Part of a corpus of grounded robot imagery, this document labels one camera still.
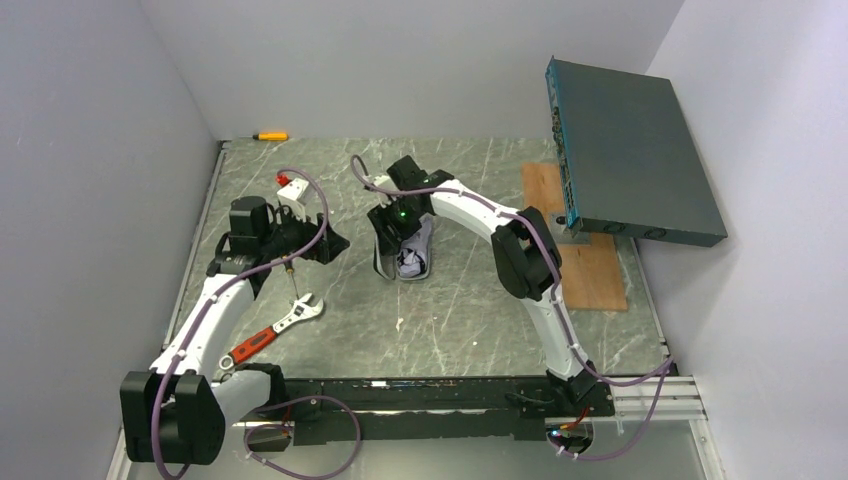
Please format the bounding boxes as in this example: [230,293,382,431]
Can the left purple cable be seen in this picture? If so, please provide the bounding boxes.
[149,168,362,480]

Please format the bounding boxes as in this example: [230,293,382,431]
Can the red handled adjustable wrench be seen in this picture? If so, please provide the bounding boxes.
[218,293,325,372]

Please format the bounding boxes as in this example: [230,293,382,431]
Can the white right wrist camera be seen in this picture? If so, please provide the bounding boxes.
[371,174,397,195]

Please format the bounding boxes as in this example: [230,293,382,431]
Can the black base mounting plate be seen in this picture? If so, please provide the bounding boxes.
[245,375,616,446]

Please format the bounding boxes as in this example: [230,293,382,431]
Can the metal bracket on board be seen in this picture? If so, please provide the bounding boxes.
[547,212,591,245]

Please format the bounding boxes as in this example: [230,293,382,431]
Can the orange handled tool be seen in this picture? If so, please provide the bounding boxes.
[252,132,289,142]

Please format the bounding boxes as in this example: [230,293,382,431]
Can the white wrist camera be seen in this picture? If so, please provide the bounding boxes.
[371,174,397,195]
[276,173,314,222]

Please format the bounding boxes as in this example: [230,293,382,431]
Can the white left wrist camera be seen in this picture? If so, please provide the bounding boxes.
[276,173,314,222]

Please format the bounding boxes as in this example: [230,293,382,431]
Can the aluminium frame rail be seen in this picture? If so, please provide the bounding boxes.
[108,375,726,479]

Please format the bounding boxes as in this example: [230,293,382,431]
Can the lilac folding umbrella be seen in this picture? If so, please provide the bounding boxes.
[396,247,427,280]

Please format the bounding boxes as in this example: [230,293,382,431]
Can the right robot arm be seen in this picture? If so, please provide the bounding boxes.
[350,155,598,406]

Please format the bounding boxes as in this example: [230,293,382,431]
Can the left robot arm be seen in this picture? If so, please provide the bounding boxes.
[119,196,350,465]

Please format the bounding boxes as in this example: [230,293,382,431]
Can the black grey zippered case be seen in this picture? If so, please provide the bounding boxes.
[372,215,434,282]

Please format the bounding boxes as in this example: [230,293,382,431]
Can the brown wooden board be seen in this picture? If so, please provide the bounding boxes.
[521,163,628,312]

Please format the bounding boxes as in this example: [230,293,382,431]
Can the dark teal flat box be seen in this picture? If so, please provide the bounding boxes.
[545,58,728,247]

